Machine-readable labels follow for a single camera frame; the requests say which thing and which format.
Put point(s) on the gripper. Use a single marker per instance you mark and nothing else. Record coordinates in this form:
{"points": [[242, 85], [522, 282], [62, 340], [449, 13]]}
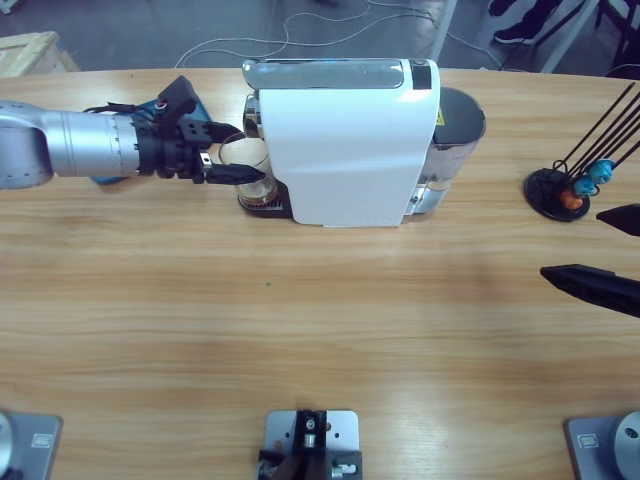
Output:
{"points": [[170, 150]]}

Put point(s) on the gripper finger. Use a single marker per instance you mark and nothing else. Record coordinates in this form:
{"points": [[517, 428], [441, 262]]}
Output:
{"points": [[600, 287], [625, 219]]}

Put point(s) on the clear drinking glass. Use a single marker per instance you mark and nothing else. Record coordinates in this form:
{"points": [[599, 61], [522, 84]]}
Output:
{"points": [[245, 152]]}

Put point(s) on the white capsule coffee machine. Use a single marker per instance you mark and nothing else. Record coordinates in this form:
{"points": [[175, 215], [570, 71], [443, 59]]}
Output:
{"points": [[345, 150]]}

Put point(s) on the blue coffee capsule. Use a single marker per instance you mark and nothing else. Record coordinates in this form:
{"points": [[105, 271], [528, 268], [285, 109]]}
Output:
{"points": [[601, 171], [585, 186]]}

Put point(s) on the orange coffee capsule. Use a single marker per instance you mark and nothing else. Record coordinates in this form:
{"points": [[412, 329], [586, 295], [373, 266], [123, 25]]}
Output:
{"points": [[571, 199]]}

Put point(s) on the black capsule holder with rods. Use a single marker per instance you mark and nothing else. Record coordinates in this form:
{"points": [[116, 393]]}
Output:
{"points": [[542, 187]]}

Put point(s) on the teal plastic tray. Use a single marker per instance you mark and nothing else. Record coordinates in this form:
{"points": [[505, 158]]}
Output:
{"points": [[107, 181]]}

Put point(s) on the black sneaker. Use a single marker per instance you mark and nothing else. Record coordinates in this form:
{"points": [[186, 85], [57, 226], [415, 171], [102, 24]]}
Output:
{"points": [[511, 35]]}

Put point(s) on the wooden crate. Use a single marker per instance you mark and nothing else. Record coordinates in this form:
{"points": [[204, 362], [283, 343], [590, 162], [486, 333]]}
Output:
{"points": [[30, 50]]}

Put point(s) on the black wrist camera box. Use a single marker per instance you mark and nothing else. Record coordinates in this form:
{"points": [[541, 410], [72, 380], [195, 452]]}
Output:
{"points": [[175, 100]]}

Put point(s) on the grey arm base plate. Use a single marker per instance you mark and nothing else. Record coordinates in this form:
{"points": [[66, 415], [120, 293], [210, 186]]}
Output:
{"points": [[590, 445], [35, 450]]}

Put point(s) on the white slanted frame bar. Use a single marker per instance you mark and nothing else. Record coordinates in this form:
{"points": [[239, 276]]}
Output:
{"points": [[563, 45]]}

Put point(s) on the white upright post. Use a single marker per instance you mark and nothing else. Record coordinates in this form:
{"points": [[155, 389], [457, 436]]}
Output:
{"points": [[442, 30]]}

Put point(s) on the grey mount plate, black post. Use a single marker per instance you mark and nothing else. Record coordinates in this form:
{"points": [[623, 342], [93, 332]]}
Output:
{"points": [[345, 430]]}

